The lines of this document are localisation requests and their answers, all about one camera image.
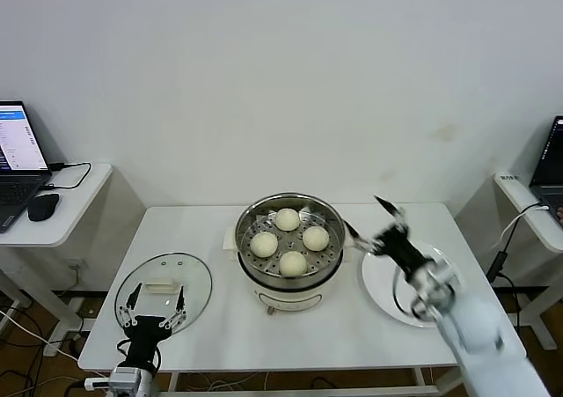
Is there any white table leg frame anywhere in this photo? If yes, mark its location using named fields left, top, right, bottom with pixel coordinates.
left=147, top=364, right=458, bottom=397

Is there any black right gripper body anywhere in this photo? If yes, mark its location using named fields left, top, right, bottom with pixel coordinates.
left=373, top=224, right=435, bottom=279

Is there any black laptop charger cable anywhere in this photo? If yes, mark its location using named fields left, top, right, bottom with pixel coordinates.
left=40, top=161, right=92, bottom=192

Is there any white flat cable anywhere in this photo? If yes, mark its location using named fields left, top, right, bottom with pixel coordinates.
left=487, top=202, right=551, bottom=251

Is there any white steamed baozi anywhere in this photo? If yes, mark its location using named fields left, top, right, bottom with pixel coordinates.
left=278, top=250, right=308, bottom=278
left=249, top=232, right=279, bottom=259
left=274, top=207, right=301, bottom=233
left=302, top=225, right=331, bottom=253

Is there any laptop with white screen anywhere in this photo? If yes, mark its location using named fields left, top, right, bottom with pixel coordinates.
left=0, top=100, right=53, bottom=234

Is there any stainless steel steamer basket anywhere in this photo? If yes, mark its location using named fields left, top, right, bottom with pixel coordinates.
left=234, top=191, right=347, bottom=286

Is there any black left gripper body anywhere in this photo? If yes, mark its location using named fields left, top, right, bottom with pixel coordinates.
left=121, top=315, right=172, bottom=370

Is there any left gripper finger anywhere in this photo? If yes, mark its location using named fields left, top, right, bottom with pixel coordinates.
left=116, top=282, right=143, bottom=328
left=157, top=284, right=188, bottom=331

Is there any white round plate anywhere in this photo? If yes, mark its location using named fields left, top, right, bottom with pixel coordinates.
left=362, top=236, right=469, bottom=328

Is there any laptop with dark screen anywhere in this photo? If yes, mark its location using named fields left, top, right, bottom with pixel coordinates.
left=530, top=114, right=563, bottom=227

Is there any white floor cable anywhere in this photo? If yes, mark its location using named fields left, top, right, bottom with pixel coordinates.
left=0, top=308, right=61, bottom=357

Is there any glass lid with cream handle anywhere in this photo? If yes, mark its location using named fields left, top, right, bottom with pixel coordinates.
left=113, top=251, right=214, bottom=335

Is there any black power adapter cable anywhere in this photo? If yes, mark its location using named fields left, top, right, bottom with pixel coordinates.
left=486, top=246, right=523, bottom=330

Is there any cream electric cooker base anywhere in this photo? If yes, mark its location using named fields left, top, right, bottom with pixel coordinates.
left=222, top=224, right=360, bottom=317

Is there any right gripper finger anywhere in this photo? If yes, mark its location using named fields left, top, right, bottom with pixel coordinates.
left=373, top=194, right=408, bottom=229
left=344, top=219, right=377, bottom=251

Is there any white side table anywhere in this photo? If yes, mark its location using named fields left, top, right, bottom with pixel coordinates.
left=492, top=173, right=563, bottom=350
left=0, top=162, right=113, bottom=343

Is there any black computer mouse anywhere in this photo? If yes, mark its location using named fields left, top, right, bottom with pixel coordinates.
left=26, top=192, right=61, bottom=222

